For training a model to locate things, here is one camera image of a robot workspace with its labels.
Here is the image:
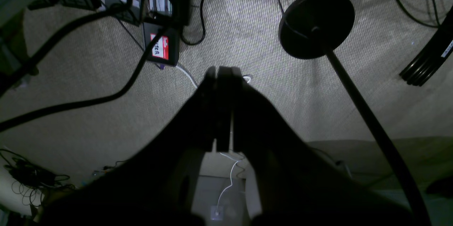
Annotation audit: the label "thick black floor cable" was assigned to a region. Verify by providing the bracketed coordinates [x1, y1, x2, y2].
[0, 6, 170, 132]

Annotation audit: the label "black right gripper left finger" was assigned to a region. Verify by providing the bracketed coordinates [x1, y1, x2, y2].
[39, 67, 216, 226]

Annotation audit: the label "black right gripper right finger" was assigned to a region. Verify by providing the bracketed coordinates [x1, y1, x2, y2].
[217, 67, 414, 226]

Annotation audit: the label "black box red label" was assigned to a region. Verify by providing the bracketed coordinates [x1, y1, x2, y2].
[142, 22, 180, 68]

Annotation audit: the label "white thin cable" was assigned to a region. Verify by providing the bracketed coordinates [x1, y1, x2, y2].
[176, 64, 252, 216]

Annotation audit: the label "tangled black wires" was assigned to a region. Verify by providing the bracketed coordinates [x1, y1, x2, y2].
[0, 146, 75, 207]

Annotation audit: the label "black round stand base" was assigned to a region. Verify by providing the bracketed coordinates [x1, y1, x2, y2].
[278, 0, 355, 60]

